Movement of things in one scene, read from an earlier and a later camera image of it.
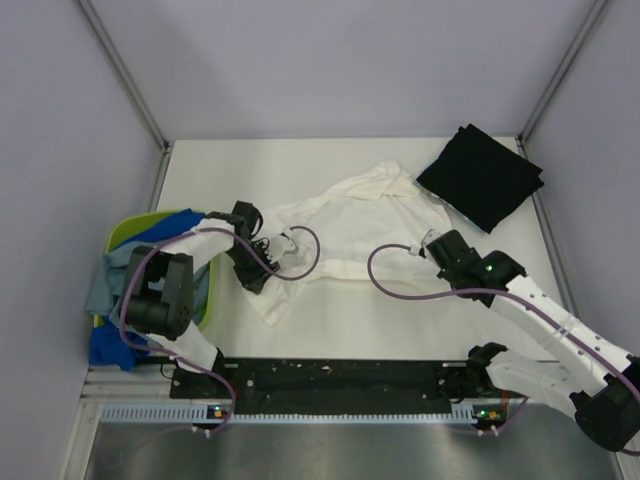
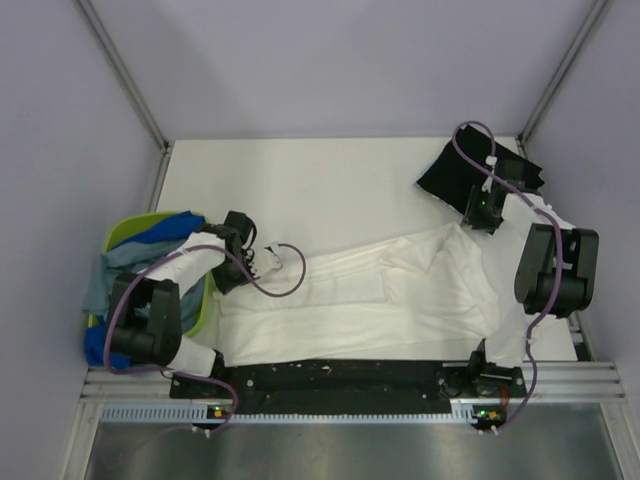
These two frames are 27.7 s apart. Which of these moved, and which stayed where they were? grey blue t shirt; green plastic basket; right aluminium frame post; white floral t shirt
Moved: white floral t shirt
Stayed: green plastic basket; grey blue t shirt; right aluminium frame post
